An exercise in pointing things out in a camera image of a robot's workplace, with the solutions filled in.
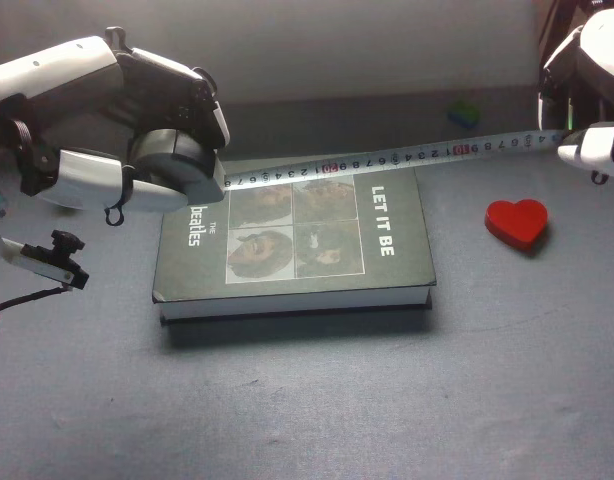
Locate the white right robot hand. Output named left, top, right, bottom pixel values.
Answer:
left=536, top=5, right=614, bottom=186

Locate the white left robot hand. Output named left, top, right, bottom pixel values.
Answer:
left=0, top=27, right=232, bottom=226

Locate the white and grey tape measure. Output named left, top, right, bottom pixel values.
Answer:
left=128, top=127, right=568, bottom=202

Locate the black hardcover book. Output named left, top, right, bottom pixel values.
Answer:
left=151, top=162, right=437, bottom=327

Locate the green and blue block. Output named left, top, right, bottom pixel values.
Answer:
left=446, top=98, right=482, bottom=129

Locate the red heart block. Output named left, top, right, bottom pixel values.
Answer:
left=484, top=198, right=550, bottom=253

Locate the grey table cloth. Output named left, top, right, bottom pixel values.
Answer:
left=0, top=82, right=614, bottom=480

